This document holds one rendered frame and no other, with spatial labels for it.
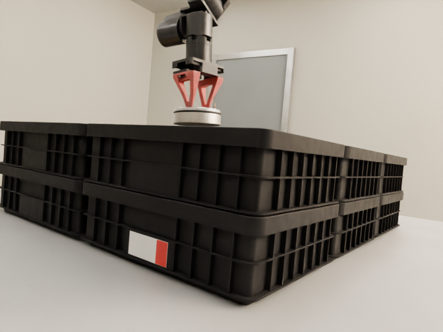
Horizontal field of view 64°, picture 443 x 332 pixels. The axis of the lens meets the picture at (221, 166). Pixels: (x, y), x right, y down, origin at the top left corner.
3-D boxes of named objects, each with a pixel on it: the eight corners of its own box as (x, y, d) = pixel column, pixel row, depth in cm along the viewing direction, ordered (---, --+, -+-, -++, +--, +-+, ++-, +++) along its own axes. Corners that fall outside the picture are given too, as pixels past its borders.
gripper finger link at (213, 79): (178, 110, 78) (179, 67, 78) (202, 113, 83) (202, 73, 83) (200, 107, 73) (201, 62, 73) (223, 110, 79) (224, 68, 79)
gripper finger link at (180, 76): (171, 109, 76) (171, 64, 76) (195, 112, 82) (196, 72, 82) (192, 105, 72) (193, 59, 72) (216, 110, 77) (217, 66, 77)
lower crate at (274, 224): (335, 266, 67) (342, 203, 67) (250, 315, 43) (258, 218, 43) (183, 225, 91) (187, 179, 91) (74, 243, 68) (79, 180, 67)
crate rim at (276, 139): (346, 158, 66) (347, 145, 66) (265, 147, 43) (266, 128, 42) (190, 146, 91) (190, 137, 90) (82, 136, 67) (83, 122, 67)
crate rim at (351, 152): (385, 163, 90) (385, 153, 90) (346, 158, 66) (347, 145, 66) (252, 152, 114) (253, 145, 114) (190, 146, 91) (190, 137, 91)
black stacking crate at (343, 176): (380, 199, 90) (385, 155, 90) (341, 208, 67) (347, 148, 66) (250, 182, 115) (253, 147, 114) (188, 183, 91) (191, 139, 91)
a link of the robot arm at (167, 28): (205, -23, 76) (223, 7, 83) (163, -11, 82) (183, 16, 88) (191, 20, 72) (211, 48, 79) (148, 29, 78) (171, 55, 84)
